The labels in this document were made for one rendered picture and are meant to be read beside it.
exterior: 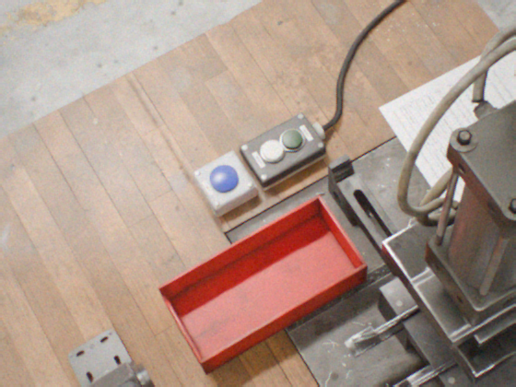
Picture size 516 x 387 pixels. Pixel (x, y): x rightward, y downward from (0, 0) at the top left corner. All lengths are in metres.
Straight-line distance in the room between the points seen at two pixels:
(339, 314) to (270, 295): 0.10
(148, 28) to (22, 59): 0.31
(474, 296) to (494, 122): 0.25
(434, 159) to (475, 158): 0.67
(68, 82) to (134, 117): 1.11
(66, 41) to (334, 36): 1.23
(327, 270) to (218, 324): 0.16
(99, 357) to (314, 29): 0.58
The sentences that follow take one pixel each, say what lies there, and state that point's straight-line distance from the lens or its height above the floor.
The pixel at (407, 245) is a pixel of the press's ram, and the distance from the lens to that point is 1.28.
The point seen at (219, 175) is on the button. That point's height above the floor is 0.94.
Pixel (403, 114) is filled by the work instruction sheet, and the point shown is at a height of 0.90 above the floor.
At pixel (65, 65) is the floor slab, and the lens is 2.77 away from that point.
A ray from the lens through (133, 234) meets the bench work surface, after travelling 1.56.
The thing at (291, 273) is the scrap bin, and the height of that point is 0.91.
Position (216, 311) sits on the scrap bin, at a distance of 1.50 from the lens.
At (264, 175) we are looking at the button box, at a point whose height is 0.93.
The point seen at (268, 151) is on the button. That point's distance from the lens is 1.55.
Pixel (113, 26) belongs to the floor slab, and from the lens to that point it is 2.80.
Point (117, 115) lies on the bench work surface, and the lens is 1.64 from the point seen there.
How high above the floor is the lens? 2.33
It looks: 66 degrees down
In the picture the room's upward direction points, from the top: 9 degrees counter-clockwise
